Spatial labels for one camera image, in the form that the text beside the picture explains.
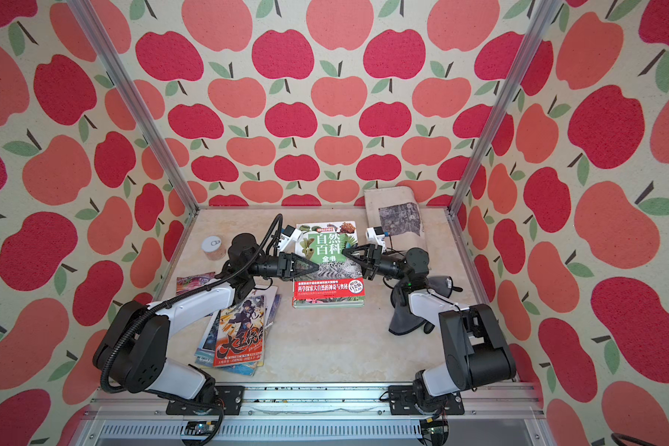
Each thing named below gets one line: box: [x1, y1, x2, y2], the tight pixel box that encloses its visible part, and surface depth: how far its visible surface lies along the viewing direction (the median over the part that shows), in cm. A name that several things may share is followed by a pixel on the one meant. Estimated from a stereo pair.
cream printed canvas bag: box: [364, 185, 428, 254], surface depth 114 cm
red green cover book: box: [292, 220, 366, 309], surface depth 72 cm
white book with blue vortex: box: [195, 286, 278, 364], surface depth 85 cm
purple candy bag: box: [175, 271, 216, 295], surface depth 98 cm
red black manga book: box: [213, 295, 265, 368], surface depth 84 cm
